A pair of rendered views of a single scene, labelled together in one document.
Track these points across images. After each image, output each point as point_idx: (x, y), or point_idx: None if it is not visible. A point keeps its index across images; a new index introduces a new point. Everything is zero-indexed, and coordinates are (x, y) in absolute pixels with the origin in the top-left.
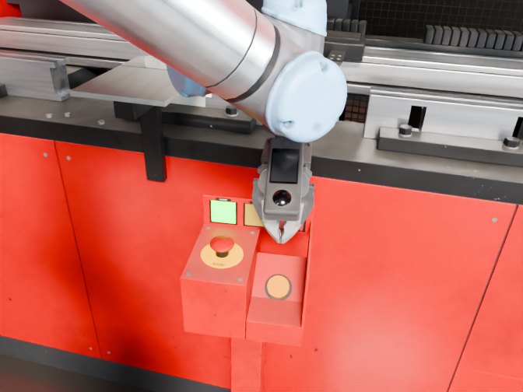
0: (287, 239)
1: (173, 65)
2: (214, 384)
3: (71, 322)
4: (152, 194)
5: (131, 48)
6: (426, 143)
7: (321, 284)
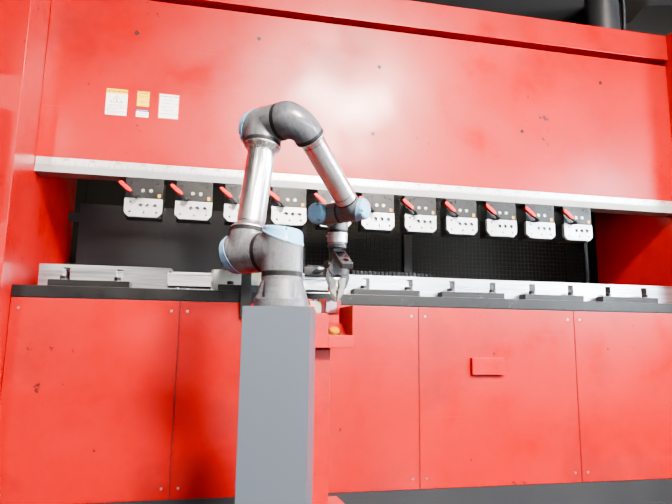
0: (339, 297)
1: (338, 193)
2: None
3: (149, 461)
4: (239, 328)
5: (189, 279)
6: (374, 289)
7: (339, 373)
